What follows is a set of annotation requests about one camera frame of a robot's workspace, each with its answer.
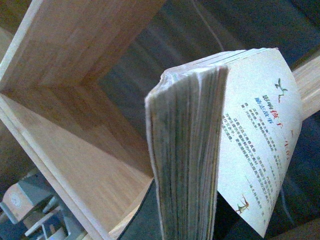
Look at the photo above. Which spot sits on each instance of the colourful white paperback book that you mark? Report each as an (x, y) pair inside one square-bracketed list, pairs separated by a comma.
[(223, 125)]

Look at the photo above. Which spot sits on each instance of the wooden bookshelf unit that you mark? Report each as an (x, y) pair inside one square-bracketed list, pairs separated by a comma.
[(81, 142)]

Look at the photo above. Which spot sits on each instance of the grey metal frame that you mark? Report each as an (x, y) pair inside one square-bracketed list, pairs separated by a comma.
[(33, 202)]

